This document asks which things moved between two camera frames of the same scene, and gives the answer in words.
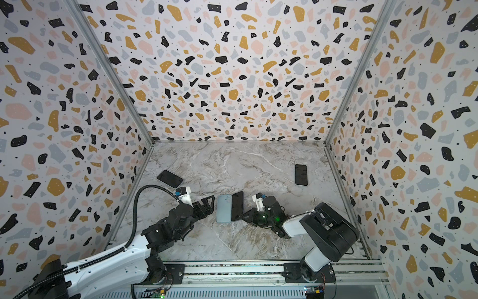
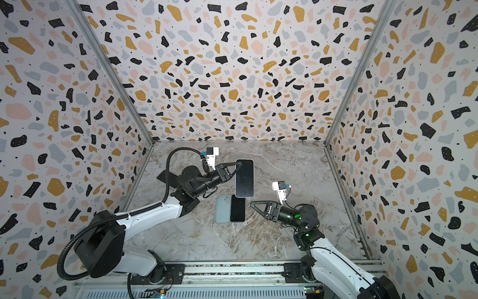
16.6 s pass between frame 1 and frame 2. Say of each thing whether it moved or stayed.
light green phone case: stayed
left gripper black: moved
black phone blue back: stayed
